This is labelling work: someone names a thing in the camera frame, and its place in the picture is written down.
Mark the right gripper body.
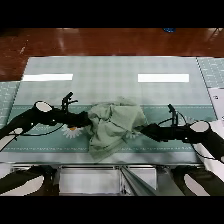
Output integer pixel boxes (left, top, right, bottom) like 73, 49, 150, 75
141, 123, 168, 142

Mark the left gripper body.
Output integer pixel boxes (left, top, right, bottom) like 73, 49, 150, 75
68, 111, 92, 128

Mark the pale green shirt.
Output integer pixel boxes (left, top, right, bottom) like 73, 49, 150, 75
84, 96, 149, 160

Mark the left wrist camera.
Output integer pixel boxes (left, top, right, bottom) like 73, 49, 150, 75
61, 91, 79, 113

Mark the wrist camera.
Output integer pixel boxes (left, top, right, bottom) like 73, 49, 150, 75
167, 103, 179, 127
61, 91, 79, 113

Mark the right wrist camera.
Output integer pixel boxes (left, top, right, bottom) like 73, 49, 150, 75
167, 103, 179, 127

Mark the silver frame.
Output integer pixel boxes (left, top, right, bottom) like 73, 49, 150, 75
0, 162, 224, 197

